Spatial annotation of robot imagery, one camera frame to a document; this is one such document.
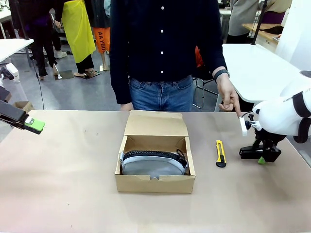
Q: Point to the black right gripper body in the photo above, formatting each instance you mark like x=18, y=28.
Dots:
x=271, y=151

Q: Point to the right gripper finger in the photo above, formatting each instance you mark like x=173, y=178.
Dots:
x=250, y=153
x=262, y=161

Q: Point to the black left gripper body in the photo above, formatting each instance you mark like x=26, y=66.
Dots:
x=11, y=112

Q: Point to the brown cardboard box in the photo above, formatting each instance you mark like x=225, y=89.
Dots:
x=155, y=123

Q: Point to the grey pouch with black zipper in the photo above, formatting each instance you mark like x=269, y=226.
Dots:
x=150, y=165

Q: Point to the person's left forearm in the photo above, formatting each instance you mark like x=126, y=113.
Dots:
x=218, y=63

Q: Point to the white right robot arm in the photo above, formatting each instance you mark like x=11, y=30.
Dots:
x=279, y=116

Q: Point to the person's right forearm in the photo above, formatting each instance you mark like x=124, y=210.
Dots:
x=120, y=82

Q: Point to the small cardboard box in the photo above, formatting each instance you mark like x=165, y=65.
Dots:
x=23, y=106

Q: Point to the person's left hand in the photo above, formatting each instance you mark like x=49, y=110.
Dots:
x=228, y=94

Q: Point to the person's right hand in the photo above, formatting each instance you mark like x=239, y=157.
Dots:
x=126, y=107

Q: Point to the yellow utility knife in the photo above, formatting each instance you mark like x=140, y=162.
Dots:
x=220, y=153

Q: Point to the white device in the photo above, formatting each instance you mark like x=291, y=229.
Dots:
x=12, y=70

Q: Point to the dark floor plate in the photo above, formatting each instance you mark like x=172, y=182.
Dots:
x=64, y=74
x=93, y=74

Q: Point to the small white table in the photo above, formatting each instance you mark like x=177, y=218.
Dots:
x=12, y=47

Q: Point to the person in dark purple clothes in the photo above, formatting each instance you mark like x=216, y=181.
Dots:
x=41, y=36

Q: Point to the large white table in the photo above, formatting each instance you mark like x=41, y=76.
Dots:
x=255, y=70

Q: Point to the black wristwatch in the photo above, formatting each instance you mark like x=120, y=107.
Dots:
x=221, y=74

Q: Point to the metal chair with black seat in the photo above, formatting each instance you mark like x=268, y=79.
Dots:
x=201, y=82

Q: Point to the black stand pole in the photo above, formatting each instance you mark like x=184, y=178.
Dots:
x=257, y=24
x=23, y=24

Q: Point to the person in yellow apron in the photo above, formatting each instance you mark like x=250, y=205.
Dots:
x=77, y=29

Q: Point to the person in orange shorts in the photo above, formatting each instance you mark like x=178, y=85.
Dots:
x=100, y=38

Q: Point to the white partition board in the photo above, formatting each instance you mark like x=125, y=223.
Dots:
x=294, y=36

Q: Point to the wooden table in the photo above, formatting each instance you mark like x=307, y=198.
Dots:
x=264, y=31

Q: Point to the person in grey top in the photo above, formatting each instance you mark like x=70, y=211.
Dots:
x=240, y=19

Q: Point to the person in beige purple clothes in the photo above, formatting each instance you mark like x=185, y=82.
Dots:
x=274, y=14

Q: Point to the person in dark shirt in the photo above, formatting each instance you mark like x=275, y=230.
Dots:
x=165, y=36

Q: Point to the white wrist camera with mount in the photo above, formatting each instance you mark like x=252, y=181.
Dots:
x=243, y=127

